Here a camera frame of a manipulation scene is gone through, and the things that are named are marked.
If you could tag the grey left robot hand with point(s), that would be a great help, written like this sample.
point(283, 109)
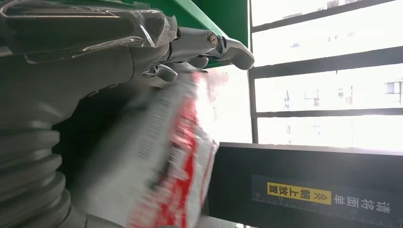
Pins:
point(63, 63)

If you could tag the grey red printed mailer package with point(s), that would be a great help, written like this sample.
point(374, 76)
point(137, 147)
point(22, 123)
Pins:
point(141, 163)

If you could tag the green plastic crate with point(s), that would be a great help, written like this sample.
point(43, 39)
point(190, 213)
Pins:
point(220, 19)

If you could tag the black scanner column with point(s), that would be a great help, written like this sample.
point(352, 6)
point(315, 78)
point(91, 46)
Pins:
point(299, 163)

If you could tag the yellow warning sticker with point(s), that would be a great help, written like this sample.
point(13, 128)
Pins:
point(299, 193)

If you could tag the dark window frame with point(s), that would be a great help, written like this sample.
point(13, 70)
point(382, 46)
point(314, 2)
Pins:
point(314, 64)

